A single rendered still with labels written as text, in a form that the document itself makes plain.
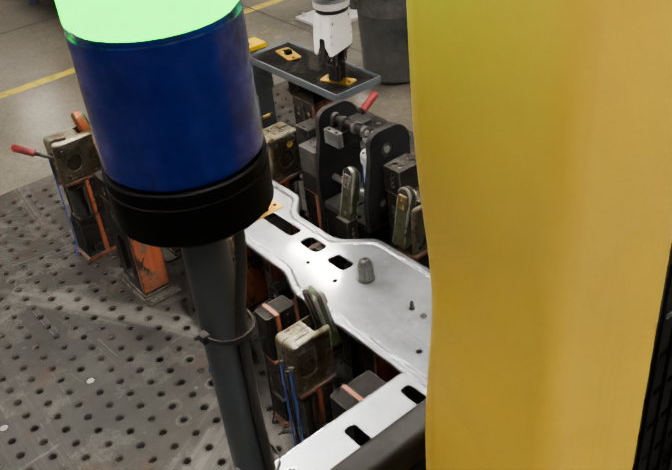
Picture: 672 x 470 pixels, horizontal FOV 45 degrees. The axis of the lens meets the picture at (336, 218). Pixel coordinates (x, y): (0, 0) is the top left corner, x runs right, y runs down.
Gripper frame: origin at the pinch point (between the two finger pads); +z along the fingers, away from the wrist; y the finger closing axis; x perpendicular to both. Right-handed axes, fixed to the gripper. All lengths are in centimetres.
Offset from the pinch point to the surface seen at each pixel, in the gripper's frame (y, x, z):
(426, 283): 41, 45, 19
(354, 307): 54, 36, 19
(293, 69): -1.4, -14.1, 2.6
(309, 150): 19.1, 3.6, 10.9
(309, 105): 0.3, -9.2, 10.8
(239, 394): 127, 81, -49
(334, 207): 22.5, 11.3, 22.2
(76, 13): 130, 80, -70
